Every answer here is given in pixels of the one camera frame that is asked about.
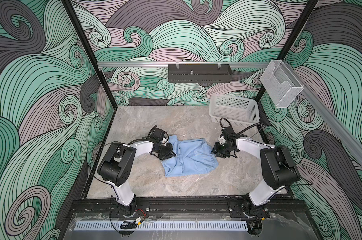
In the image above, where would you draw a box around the light blue long sleeve shirt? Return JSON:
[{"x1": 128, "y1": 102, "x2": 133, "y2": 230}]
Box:
[{"x1": 162, "y1": 135, "x2": 219, "y2": 178}]

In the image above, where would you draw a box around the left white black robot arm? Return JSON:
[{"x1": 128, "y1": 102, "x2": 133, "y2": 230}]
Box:
[{"x1": 97, "y1": 126, "x2": 176, "y2": 215}]

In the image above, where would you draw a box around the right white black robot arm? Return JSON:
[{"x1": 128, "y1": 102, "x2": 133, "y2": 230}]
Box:
[{"x1": 212, "y1": 126, "x2": 301, "y2": 207}]

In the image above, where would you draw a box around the white plastic laundry basket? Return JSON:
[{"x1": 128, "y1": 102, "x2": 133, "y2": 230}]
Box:
[{"x1": 209, "y1": 94, "x2": 260, "y2": 127}]

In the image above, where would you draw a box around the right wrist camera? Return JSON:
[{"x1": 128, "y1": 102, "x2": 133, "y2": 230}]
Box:
[{"x1": 219, "y1": 136, "x2": 226, "y2": 145}]

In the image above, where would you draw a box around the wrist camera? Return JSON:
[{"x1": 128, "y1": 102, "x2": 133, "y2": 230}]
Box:
[
  {"x1": 161, "y1": 137, "x2": 169, "y2": 146},
  {"x1": 219, "y1": 136, "x2": 226, "y2": 145}
]

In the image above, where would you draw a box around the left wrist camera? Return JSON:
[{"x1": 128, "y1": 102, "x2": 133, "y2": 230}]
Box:
[{"x1": 161, "y1": 137, "x2": 169, "y2": 146}]

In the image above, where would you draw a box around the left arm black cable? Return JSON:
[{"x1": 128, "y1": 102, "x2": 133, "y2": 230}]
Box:
[{"x1": 87, "y1": 136, "x2": 158, "y2": 193}]

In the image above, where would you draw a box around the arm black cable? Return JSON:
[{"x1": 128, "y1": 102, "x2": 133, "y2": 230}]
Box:
[
  {"x1": 87, "y1": 136, "x2": 158, "y2": 193},
  {"x1": 218, "y1": 117, "x2": 264, "y2": 139}
]

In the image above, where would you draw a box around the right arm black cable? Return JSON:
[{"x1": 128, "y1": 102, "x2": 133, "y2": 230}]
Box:
[{"x1": 218, "y1": 117, "x2": 264, "y2": 139}]

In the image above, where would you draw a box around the black perforated wall tray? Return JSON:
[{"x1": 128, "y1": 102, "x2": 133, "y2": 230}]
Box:
[{"x1": 168, "y1": 64, "x2": 233, "y2": 85}]

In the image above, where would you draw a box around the clear plastic wall bin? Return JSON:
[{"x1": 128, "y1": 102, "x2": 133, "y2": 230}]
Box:
[{"x1": 260, "y1": 60, "x2": 304, "y2": 108}]

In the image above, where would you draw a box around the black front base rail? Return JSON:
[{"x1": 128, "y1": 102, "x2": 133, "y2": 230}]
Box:
[{"x1": 70, "y1": 196, "x2": 308, "y2": 220}]

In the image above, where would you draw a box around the aluminium back wall rail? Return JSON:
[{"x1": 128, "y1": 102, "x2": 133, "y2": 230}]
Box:
[{"x1": 97, "y1": 61, "x2": 269, "y2": 69}]

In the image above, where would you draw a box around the aluminium wall rail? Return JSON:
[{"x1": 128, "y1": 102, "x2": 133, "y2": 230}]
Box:
[
  {"x1": 286, "y1": 64, "x2": 362, "y2": 166},
  {"x1": 97, "y1": 61, "x2": 269, "y2": 69}
]

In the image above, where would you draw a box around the white slotted cable duct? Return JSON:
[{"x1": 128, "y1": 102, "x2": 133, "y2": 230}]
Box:
[{"x1": 73, "y1": 220, "x2": 248, "y2": 232}]

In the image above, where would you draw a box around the aluminium right wall rail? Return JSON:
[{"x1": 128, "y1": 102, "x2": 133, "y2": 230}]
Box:
[{"x1": 286, "y1": 64, "x2": 362, "y2": 166}]

